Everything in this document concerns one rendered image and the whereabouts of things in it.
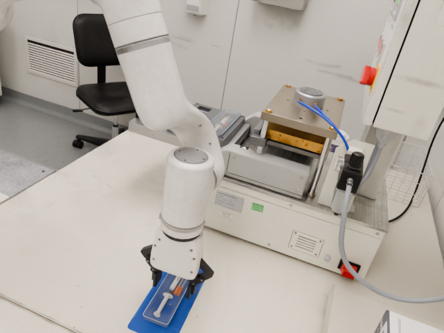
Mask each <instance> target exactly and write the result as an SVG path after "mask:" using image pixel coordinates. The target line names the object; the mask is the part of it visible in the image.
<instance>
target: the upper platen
mask: <svg viewBox="0 0 444 333"><path fill-rule="evenodd" d="M266 137H268V141H267V144H268V145H273V146H275V147H279V148H282V149H286V150H289V151H292V152H296V153H300V154H302V155H306V156H309V157H313V158H316V159H319V157H320V154H321V151H322V147H323V145H324V141H325V139H326V138H325V137H323V136H319V135H315V134H312V133H308V132H305V131H301V130H298V129H294V128H290V127H287V126H283V125H279V124H275V123H273V122H270V124H269V127H268V132H267V136H266Z"/></svg>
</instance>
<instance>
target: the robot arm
mask: <svg viewBox="0 0 444 333"><path fill-rule="evenodd" d="M19 1H22V0H0V31H1V30H2V29H4V28H5V27H6V26H7V25H8V24H9V23H10V22H11V20H12V18H13V15H14V5H13V3H16V2H19ZM91 1H92V2H93V3H94V4H96V5H98V6H99V7H100V8H101V9H102V12H103V15H104V18H105V20H106V23H107V26H108V29H109V32H110V36H111V39H112V42H113V45H114V48H115V51H116V54H117V56H118V60H119V62H120V66H121V68H122V71H123V74H124V77H125V80H126V83H127V86H128V89H129V92H130V94H131V98H132V100H133V104H134V106H135V110H136V112H137V115H138V116H139V119H140V120H141V122H142V123H143V125H144V126H146V127H147V128H149V129H151V130H171V131H173V132H174V134H175V135H176V136H177V138H179V140H180V142H181V144H182V147H178V148H175V149H173V150H172V151H170V152H169V154H168V155H167V161H166V173H165V186H164V192H163V205H162V212H160V213H159V215H158V219H160V220H161V223H160V224H159V226H158V228H157V231H156V233H155V238H154V241H153V244H151V245H148V246H144V247H143V248H142V249H141V253H142V255H143V257H144V258H145V261H146V263H148V265H149V266H150V267H151V268H150V270H151V271H152V278H151V279H152V280H153V287H156V286H157V284H158V283H159V281H160V279H161V277H162V271H164V272H167V273H170V274H172V275H175V276H178V277H181V278H184V279H188V280H189V281H190V282H189V284H188V288H187V293H186V298H187V299H189V298H190V296H191V294H192V295H194V293H195V292H196V287H197V284H199V283H202V282H204V281H205V280H207V279H209V278H212V277H213V275H214V271H213V270H212V269H211V268H210V267H209V266H208V264H207V263H206V262H205V261H204V259H203V256H204V233H203V228H204V221H205V214H206V209H207V203H208V201H209V197H210V195H211V193H212V192H213V191H214V189H216V187H218V185H219V184H220V183H221V181H222V179H223V177H224V174H225V165H224V160H223V155H222V152H221V147H220V144H219V140H218V137H217V134H216V132H215V129H214V127H213V125H212V124H211V122H210V121H209V119H208V118H207V117H206V115H205V114H203V113H202V112H201V111H200V110H198V109H197V108H196V107H195V106H193V105H192V104H190V102H189V101H188V99H187V98H186V95H185V93H184V88H183V86H182V81H181V78H180V74H179V70H178V66H177V63H176V59H175V56H174V51H173V48H172V44H171V41H170V36H169V35H168V30H167V26H166V24H165V18H164V15H163V11H162V9H161V4H160V1H159V0H91ZM199 268H200V269H201V270H202V271H203V272H204V273H201V274H200V273H199V271H198V270H199Z"/></svg>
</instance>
